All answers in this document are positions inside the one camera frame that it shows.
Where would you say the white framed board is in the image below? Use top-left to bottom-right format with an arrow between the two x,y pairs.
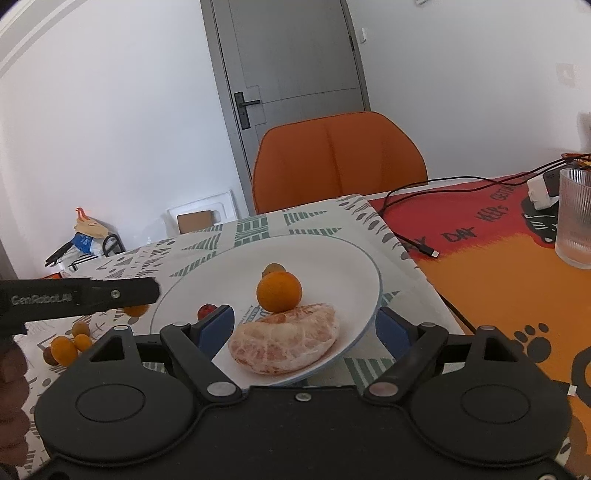
166,189 -> 238,238

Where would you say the patterned tablecloth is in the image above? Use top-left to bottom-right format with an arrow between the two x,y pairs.
13,194 -> 466,411

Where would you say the grey door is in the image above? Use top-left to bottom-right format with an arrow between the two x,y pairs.
200,0 -> 371,217

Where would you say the blue and white bag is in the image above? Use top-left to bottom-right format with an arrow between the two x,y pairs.
69,233 -> 105,254

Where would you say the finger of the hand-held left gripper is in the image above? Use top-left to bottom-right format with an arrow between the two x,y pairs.
74,277 -> 161,315

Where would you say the yellow bag with orange top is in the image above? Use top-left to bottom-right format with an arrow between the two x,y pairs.
71,208 -> 109,238

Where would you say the large orange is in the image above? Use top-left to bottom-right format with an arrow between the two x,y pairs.
257,271 -> 303,312

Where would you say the person's left hand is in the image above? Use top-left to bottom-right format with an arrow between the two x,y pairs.
0,342 -> 29,464

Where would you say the ribbed glass cup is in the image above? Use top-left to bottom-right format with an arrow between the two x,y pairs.
554,167 -> 591,270

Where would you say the small orange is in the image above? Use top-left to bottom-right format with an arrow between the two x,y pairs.
51,336 -> 79,365

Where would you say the brown cardboard box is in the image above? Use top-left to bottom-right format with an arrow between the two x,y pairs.
177,210 -> 218,234

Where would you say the white plate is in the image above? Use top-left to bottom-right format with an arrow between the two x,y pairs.
150,234 -> 383,387

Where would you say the peeled pomelo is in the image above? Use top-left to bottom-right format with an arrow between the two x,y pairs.
228,303 -> 341,374

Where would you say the orange printed table mat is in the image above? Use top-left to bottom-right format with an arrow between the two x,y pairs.
369,171 -> 591,480

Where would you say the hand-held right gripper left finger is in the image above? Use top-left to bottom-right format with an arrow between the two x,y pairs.
85,304 -> 243,398

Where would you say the orange chair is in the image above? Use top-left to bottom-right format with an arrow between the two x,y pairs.
252,111 -> 429,215

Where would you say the black cable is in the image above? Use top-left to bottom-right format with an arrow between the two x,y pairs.
382,161 -> 578,258

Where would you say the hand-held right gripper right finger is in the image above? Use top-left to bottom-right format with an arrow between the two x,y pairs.
362,305 -> 534,398

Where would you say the black door handle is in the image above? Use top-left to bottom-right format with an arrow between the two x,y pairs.
233,91 -> 262,129

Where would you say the white charger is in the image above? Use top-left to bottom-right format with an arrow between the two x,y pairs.
526,171 -> 561,209

